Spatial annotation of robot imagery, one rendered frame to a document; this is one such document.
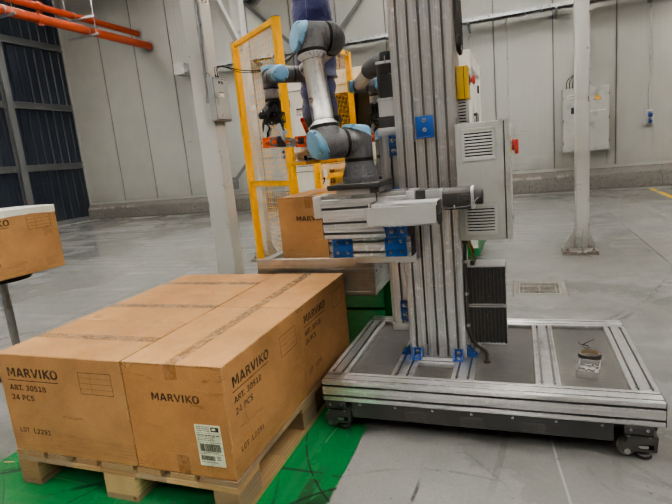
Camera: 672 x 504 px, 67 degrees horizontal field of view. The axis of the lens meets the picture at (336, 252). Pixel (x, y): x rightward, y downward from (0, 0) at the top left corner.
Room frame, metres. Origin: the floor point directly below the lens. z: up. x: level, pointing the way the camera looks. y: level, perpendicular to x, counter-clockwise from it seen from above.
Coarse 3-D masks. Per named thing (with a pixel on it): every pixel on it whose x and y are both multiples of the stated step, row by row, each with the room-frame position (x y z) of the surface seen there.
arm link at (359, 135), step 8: (344, 128) 2.06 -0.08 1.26; (352, 128) 2.05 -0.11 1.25; (360, 128) 2.04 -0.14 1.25; (368, 128) 2.07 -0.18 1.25; (352, 136) 2.03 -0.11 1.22; (360, 136) 2.04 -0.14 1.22; (368, 136) 2.06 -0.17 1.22; (352, 144) 2.02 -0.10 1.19; (360, 144) 2.04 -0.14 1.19; (368, 144) 2.06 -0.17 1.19; (352, 152) 2.04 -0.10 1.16; (360, 152) 2.04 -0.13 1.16; (368, 152) 2.06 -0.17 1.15
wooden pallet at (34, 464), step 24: (336, 360) 2.40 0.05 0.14; (312, 408) 2.07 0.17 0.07; (288, 432) 1.97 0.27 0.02; (24, 456) 1.82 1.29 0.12; (48, 456) 1.77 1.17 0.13; (264, 456) 1.81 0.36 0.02; (288, 456) 1.82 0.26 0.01; (24, 480) 1.83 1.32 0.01; (120, 480) 1.65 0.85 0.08; (144, 480) 1.67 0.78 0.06; (168, 480) 1.58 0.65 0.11; (192, 480) 1.54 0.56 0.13; (216, 480) 1.51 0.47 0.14; (240, 480) 1.50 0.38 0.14; (264, 480) 1.66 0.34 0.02
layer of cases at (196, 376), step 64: (128, 320) 2.10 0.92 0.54; (192, 320) 2.02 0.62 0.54; (256, 320) 1.93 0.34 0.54; (320, 320) 2.25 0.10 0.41; (64, 384) 1.72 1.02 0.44; (128, 384) 1.62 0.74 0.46; (192, 384) 1.52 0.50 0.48; (256, 384) 1.67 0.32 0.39; (64, 448) 1.74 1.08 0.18; (128, 448) 1.63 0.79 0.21; (192, 448) 1.54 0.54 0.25; (256, 448) 1.61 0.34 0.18
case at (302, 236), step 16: (304, 192) 3.14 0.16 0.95; (320, 192) 3.00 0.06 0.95; (288, 208) 2.85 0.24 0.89; (304, 208) 2.81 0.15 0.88; (288, 224) 2.85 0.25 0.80; (304, 224) 2.81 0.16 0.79; (320, 224) 2.78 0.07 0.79; (288, 240) 2.85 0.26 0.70; (304, 240) 2.82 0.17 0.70; (320, 240) 2.78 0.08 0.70; (288, 256) 2.86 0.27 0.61; (304, 256) 2.82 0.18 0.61; (320, 256) 2.78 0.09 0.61
